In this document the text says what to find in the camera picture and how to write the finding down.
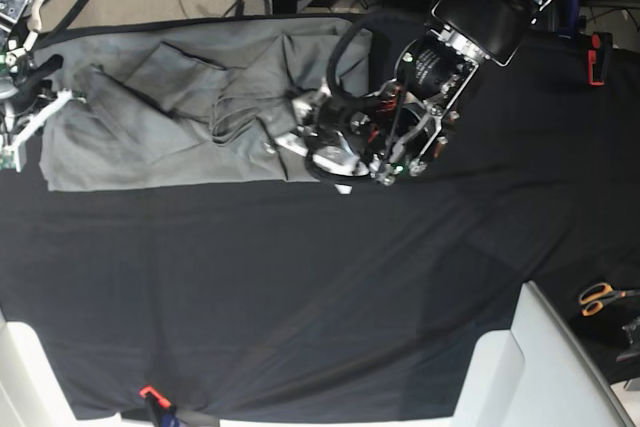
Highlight white box right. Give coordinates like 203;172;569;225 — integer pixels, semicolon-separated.
451;281;634;427

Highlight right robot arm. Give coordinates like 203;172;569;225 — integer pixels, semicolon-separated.
1;0;89;118

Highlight grey T-shirt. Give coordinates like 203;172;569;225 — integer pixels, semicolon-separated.
38;17;349;192

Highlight white box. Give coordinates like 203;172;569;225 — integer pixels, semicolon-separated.
451;281;634;427
1;319;122;427

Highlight black object right edge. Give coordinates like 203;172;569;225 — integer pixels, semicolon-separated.
616;317;640;362

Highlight black table cloth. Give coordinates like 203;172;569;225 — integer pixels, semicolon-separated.
1;33;639;423

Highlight red black clamp right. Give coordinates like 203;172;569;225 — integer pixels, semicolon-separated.
587;32;614;87

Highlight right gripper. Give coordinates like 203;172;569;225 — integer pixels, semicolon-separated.
1;46;64;116

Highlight red blue clamp bottom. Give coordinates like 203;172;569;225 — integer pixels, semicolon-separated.
139;385;182;427

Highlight orange handled scissors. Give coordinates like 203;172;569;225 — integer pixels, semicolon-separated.
578;282;639;317

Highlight white box left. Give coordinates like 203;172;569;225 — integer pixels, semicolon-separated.
1;319;122;427

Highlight blue clamp on frame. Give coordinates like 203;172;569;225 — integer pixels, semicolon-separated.
559;0;580;38

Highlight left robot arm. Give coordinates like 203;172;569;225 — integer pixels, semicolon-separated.
275;0;553;193

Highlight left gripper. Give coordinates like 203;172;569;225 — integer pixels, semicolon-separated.
263;31;480;186

